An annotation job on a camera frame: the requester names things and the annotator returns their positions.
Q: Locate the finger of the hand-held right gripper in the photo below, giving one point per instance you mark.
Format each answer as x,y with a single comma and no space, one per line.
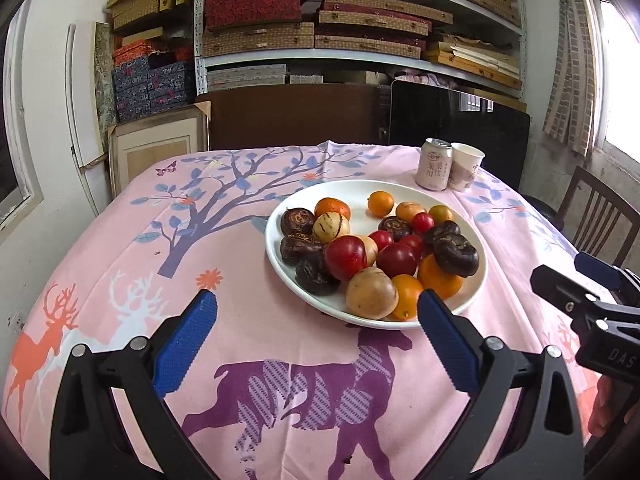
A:
597,267
555,282

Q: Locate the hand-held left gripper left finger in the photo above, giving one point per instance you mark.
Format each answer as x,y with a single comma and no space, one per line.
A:
187,340

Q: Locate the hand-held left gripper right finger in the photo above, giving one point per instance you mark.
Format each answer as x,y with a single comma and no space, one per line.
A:
447,342

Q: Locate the dark brown water chestnut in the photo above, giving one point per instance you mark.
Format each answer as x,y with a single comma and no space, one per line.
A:
456,257
316,276
442,232
300,248
297,221
395,227

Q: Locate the yellow passion fruit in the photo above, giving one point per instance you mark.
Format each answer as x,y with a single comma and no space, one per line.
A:
410,211
372,294

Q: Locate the dark red plum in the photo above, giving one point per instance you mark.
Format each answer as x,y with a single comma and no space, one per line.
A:
396,260

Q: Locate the small red tomato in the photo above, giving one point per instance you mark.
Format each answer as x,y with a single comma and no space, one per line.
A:
412,245
422,223
381,240

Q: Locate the pale yellow round fruit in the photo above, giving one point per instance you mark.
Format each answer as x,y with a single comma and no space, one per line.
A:
371,250

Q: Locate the small yellow tomato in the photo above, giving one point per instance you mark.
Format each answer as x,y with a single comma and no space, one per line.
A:
380,203
441,213

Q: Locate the bright red plum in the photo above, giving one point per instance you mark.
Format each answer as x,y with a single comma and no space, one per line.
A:
345,257

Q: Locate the striped yellow pepino melon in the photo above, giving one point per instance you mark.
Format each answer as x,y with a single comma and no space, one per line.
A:
331,227

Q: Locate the white plate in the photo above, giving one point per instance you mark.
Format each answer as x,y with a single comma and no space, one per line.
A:
350,189

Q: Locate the person's right hand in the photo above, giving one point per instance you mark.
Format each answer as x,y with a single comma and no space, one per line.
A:
607,405

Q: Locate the dark wooden chair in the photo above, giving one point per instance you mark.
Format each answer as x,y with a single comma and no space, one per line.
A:
582,185

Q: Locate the pink printed tablecloth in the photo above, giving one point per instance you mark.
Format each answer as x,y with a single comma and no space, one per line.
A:
150,240

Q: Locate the printed paper cup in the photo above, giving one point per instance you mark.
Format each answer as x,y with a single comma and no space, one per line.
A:
465,170

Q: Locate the pale beverage can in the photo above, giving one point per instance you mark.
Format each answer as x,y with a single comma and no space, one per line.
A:
432,167

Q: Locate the plaid curtain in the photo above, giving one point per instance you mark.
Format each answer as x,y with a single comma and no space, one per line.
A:
570,85

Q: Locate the bright window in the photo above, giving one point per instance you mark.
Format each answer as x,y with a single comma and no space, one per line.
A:
622,75

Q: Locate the black glossy panel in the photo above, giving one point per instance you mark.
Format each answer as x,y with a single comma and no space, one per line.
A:
450,115

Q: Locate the stack of yellow wooden boxes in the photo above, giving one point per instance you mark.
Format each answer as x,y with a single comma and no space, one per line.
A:
475,62

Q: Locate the pink cloth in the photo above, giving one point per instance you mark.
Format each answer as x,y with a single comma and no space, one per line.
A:
425,80

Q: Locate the white board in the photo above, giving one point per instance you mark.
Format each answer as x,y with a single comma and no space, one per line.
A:
85,110

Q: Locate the stack of blue floral boxes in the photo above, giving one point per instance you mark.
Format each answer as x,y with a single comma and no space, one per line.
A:
150,90

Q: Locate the white framed window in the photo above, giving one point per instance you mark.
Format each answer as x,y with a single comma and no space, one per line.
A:
10,160

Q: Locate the row of grey boxes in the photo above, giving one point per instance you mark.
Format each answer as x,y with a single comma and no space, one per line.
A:
245,77

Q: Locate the marbled grey board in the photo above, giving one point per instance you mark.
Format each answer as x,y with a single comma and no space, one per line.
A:
105,75

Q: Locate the white metal shelf rack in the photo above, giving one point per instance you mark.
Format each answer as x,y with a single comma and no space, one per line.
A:
200,35

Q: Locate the stack of woven flat boxes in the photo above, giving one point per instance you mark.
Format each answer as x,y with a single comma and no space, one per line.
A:
260,40

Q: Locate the wooden picture frame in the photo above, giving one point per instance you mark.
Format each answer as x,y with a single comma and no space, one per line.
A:
155,152

